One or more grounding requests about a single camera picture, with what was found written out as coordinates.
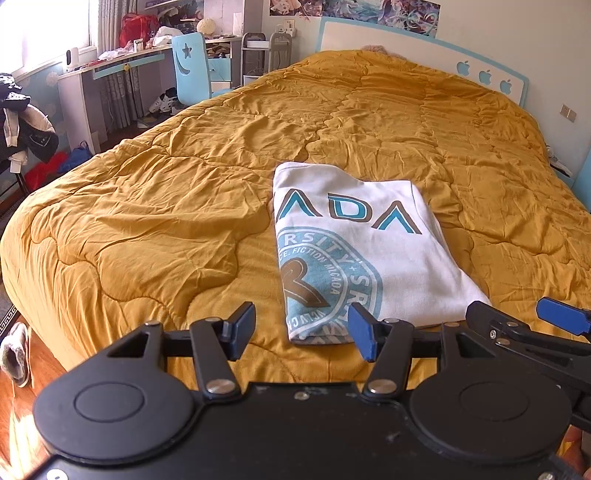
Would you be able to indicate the white and blue desk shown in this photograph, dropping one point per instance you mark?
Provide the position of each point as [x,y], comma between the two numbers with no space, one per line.
[99,99]

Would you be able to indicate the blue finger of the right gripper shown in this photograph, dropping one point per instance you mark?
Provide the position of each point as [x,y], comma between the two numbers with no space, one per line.
[571,319]

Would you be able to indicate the grey metal shelf rack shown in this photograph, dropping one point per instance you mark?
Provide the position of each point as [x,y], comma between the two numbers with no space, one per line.
[261,55]

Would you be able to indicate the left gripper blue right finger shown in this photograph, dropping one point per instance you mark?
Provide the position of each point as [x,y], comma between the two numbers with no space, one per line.
[388,346]

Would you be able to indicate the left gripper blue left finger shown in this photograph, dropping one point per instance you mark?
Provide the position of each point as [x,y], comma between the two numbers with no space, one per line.
[215,343]

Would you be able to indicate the round white lamp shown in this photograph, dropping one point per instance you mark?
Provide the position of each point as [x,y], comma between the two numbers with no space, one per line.
[206,26]

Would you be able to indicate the blue bedside table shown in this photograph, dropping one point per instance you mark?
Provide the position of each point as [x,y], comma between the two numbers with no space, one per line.
[581,184]

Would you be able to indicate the red bag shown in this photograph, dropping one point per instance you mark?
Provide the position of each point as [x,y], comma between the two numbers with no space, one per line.
[135,26]

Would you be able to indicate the grey slipper on floor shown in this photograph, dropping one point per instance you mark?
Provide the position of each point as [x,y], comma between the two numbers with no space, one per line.
[15,358]

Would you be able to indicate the blue chair with star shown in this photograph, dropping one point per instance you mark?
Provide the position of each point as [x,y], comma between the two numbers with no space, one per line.
[198,78]

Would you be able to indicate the clothes pile on rack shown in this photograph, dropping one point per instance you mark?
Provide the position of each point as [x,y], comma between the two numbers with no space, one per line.
[24,128]

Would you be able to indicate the mustard yellow quilt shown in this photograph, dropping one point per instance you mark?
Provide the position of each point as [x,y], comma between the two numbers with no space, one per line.
[177,224]

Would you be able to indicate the white sweatshirt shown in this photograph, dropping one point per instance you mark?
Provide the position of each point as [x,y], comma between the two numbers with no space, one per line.
[341,240]

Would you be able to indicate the anime wall posters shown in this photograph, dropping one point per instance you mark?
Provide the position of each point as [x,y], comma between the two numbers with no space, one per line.
[417,16]

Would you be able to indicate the white and blue headboard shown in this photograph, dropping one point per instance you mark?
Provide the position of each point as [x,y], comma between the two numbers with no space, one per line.
[345,34]

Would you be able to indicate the grey window curtain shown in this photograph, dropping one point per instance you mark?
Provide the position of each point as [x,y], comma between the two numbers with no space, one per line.
[120,90]

